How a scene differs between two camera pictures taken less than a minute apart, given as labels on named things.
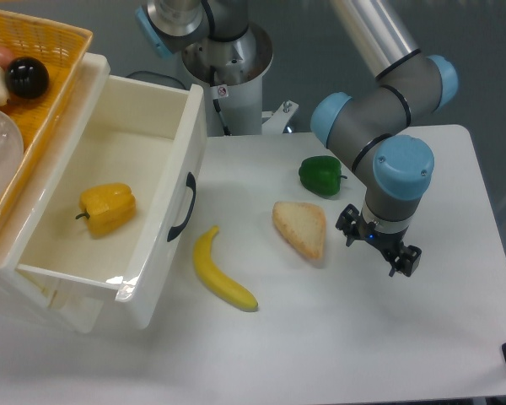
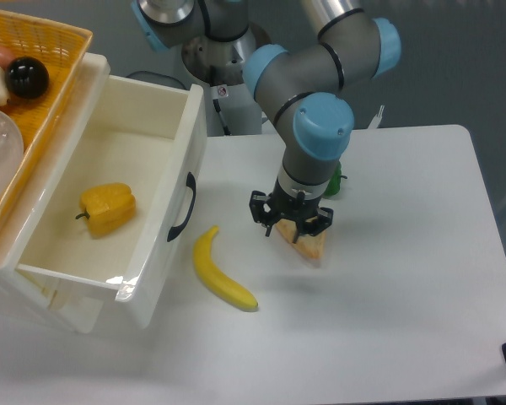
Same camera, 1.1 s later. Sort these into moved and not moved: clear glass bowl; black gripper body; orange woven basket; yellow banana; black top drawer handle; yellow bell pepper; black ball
Moved: black gripper body
Not moved: yellow banana; black ball; orange woven basket; yellow bell pepper; black top drawer handle; clear glass bowl
